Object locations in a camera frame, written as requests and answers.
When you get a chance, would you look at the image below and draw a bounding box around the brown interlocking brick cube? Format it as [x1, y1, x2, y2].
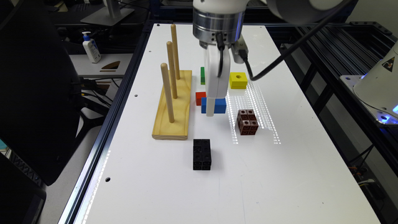
[236, 109, 259, 135]

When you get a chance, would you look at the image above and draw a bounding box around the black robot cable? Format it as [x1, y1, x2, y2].
[238, 0, 355, 82]

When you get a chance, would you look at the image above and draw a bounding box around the red rectangular wooden block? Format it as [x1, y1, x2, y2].
[195, 91, 206, 106]

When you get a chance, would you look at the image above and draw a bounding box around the middle wooden peg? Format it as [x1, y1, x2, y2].
[167, 41, 178, 99]

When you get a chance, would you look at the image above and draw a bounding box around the wooden peg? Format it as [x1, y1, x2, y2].
[170, 24, 180, 80]
[160, 63, 175, 123]
[167, 41, 178, 99]

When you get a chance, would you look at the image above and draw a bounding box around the black interlocking brick block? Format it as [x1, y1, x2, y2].
[193, 139, 212, 170]

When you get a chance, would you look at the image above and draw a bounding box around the wooden peg board base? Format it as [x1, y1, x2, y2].
[152, 70, 192, 140]

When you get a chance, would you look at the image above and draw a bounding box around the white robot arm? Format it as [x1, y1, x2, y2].
[193, 0, 352, 117]

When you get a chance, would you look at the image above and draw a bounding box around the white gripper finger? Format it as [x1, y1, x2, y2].
[206, 97, 215, 117]

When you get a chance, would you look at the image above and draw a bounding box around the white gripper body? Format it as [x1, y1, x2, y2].
[205, 45, 243, 98]

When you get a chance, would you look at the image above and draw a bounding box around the black office chair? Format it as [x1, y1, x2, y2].
[1, 0, 108, 185]

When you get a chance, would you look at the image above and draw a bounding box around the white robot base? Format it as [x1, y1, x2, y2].
[340, 44, 397, 126]

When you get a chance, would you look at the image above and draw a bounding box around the blue rectangular wooden block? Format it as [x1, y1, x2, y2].
[201, 97, 226, 114]

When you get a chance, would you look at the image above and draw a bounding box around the front wooden peg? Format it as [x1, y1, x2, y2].
[160, 63, 175, 123]

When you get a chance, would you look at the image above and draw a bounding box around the rear wooden peg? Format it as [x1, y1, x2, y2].
[170, 24, 180, 80]

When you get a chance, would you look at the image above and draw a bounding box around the green wooden block with hole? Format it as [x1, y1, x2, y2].
[200, 67, 205, 85]

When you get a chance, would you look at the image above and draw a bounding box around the grey monitor stand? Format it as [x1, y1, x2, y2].
[80, 0, 135, 26]

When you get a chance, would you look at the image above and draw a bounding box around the yellow wooden block with hole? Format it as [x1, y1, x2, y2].
[229, 72, 248, 89]

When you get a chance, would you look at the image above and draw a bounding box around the white hand sanitizer bottle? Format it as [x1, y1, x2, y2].
[82, 31, 101, 63]

